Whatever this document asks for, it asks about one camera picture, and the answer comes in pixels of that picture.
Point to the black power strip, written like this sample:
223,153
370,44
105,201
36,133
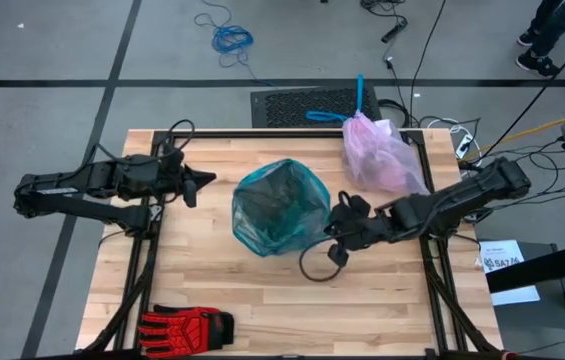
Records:
394,31

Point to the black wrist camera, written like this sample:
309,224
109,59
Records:
338,255
190,193

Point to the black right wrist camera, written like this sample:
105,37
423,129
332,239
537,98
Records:
338,255

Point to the white printed paper sheet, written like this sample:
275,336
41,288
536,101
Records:
499,252

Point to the grey cart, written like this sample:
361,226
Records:
527,330

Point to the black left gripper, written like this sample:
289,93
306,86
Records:
174,172

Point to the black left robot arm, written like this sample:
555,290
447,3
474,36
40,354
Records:
87,192

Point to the black metal beam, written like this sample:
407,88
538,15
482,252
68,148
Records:
552,265

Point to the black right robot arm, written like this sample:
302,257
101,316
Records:
462,200

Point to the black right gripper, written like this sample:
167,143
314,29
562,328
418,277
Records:
362,227

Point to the teal plastic trash bag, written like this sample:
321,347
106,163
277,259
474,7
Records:
282,210

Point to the red and black work glove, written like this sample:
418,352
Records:
182,330

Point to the person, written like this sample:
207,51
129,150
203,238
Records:
549,30

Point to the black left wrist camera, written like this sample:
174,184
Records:
190,193

